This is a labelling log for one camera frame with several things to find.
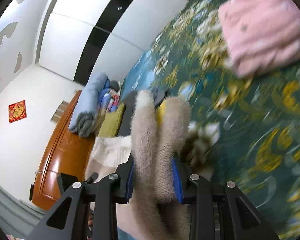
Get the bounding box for white black wardrobe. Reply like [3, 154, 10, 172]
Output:
[37, 0, 189, 85]

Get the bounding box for colourful patterned folded blanket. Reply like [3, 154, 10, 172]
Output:
[98, 80, 121, 116]

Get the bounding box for red wall decoration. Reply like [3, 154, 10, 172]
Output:
[8, 100, 27, 123]

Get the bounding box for olive green knit sweater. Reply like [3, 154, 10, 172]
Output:
[97, 102, 126, 138]

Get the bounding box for pink folded garment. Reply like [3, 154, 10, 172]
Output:
[218, 0, 300, 77]

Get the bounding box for wooden headboard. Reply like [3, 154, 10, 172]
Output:
[31, 91, 95, 210]

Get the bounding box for blue grey folded quilt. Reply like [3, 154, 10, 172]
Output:
[68, 72, 108, 138]

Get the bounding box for beige fuzzy sweater yellow pattern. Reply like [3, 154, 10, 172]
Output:
[84, 89, 221, 240]

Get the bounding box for dark grey folded garment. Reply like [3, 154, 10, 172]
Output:
[117, 88, 170, 137]

